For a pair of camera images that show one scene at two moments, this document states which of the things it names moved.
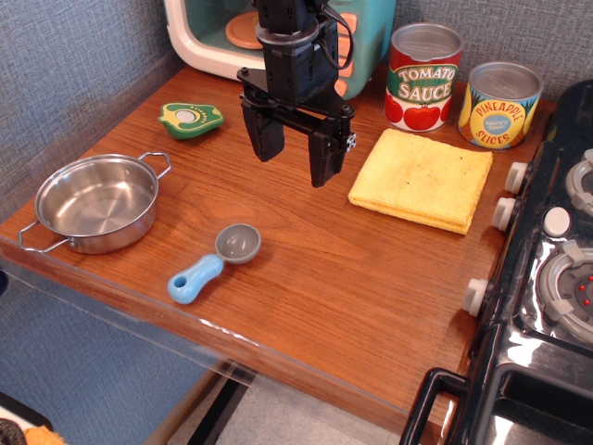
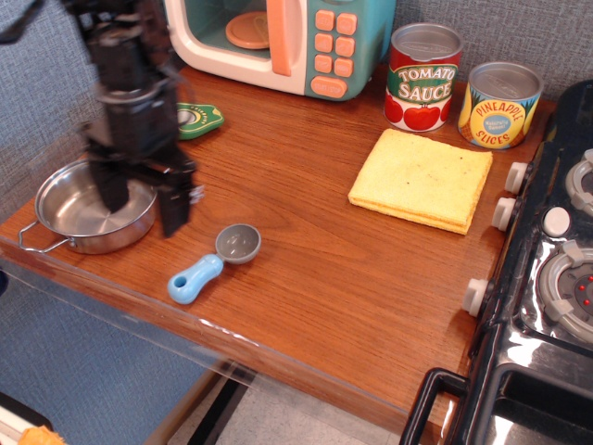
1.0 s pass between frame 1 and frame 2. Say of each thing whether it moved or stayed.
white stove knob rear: stayed
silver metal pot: stayed
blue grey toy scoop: stayed
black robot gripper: moved
